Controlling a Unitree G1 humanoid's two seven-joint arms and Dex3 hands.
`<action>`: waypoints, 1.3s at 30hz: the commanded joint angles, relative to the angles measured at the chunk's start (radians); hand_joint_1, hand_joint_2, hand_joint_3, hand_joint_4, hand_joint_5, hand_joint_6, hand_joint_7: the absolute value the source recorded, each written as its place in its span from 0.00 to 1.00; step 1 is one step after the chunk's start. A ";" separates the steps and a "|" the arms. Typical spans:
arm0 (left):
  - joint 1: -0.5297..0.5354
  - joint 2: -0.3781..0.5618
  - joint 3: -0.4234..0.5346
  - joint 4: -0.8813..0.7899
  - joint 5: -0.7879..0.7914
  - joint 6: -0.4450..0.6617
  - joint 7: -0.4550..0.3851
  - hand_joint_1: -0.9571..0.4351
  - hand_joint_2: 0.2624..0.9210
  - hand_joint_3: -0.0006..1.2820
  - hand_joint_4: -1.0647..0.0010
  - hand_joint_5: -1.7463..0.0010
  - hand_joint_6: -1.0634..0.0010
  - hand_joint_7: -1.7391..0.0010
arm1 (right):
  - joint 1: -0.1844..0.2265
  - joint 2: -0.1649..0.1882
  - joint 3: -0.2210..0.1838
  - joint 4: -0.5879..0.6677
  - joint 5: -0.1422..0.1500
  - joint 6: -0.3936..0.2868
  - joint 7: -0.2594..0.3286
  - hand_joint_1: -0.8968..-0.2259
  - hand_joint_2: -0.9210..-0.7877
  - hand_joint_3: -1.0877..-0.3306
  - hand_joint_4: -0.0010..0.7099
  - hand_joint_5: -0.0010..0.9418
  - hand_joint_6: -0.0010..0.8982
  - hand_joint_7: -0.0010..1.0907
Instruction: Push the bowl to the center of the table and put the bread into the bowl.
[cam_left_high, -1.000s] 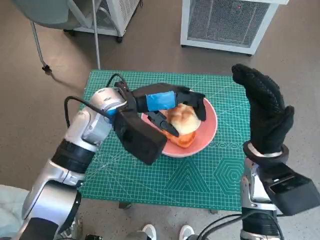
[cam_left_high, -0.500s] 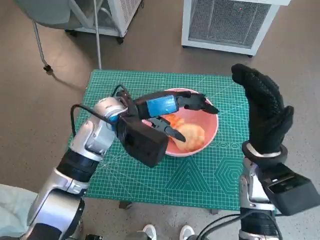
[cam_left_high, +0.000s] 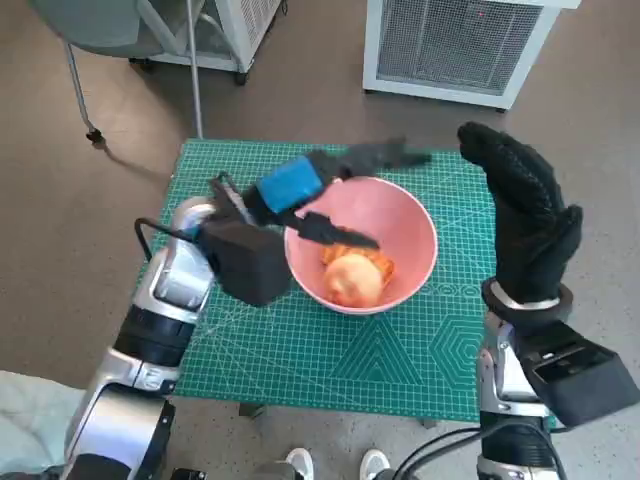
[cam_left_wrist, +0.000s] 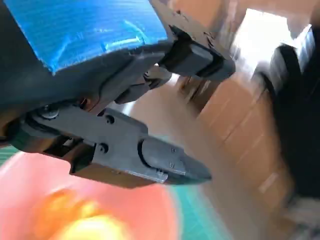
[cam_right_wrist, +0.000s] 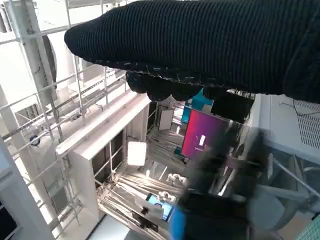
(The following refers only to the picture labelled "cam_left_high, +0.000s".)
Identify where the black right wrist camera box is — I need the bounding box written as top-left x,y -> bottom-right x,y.
517,319 -> 640,427

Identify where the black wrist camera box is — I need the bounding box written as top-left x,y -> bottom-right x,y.
199,219 -> 291,308
517,319 -> 640,427

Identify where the pink bowl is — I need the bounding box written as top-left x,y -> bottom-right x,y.
283,175 -> 440,315

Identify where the white shoe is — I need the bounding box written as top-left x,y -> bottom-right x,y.
359,449 -> 391,480
284,448 -> 315,480

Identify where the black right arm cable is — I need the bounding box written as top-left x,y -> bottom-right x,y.
397,422 -> 574,480

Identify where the green cutting mat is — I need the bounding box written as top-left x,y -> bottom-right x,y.
164,138 -> 559,430

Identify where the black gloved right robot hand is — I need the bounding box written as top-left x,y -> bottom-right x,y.
457,121 -> 585,306

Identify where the round toy bread bun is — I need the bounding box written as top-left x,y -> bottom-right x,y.
324,253 -> 385,307

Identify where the grey chair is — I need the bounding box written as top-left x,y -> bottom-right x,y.
27,0 -> 201,146

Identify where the large white mesh cabinet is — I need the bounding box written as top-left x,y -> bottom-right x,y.
362,0 -> 584,112

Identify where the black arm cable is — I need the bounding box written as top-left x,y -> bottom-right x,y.
134,217 -> 201,261
397,422 -> 574,480

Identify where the thin silver metal pole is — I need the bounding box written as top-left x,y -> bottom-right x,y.
185,0 -> 205,139

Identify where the long striped toy bread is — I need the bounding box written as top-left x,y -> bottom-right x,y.
319,243 -> 396,291

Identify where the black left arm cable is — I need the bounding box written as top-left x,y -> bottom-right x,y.
134,217 -> 201,261

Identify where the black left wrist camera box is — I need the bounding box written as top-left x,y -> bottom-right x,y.
199,219 -> 291,308

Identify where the white wheeled mesh cabinet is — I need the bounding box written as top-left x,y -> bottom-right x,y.
128,0 -> 291,86

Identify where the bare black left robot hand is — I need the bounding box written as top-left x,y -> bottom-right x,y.
239,137 -> 434,251

